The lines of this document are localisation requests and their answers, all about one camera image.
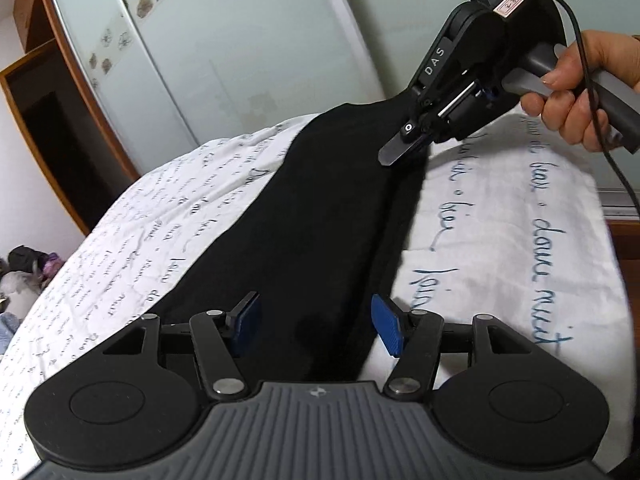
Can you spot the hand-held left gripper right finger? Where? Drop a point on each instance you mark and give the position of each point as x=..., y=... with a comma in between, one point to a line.
x=386, y=325

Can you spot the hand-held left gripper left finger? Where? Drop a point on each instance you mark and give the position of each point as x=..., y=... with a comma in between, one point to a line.
x=246, y=321

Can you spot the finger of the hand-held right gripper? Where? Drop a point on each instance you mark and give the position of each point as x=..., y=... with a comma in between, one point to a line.
x=402, y=142

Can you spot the black pants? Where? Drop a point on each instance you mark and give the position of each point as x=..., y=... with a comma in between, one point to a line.
x=300, y=235

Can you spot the person's right hand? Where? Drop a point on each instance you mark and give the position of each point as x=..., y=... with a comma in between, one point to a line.
x=575, y=90

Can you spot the white printed bed sheet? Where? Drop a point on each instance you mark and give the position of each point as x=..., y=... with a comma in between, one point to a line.
x=500, y=240

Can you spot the wardrobe with frosted sliding doors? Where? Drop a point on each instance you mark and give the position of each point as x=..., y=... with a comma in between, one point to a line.
x=260, y=40

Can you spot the pile of clothes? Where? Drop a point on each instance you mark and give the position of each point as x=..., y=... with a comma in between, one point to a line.
x=30, y=265

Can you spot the wooden open cabinet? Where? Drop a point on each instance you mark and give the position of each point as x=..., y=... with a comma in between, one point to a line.
x=55, y=150

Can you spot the brown wooden bed frame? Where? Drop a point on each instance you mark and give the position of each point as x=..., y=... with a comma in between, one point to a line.
x=627, y=245

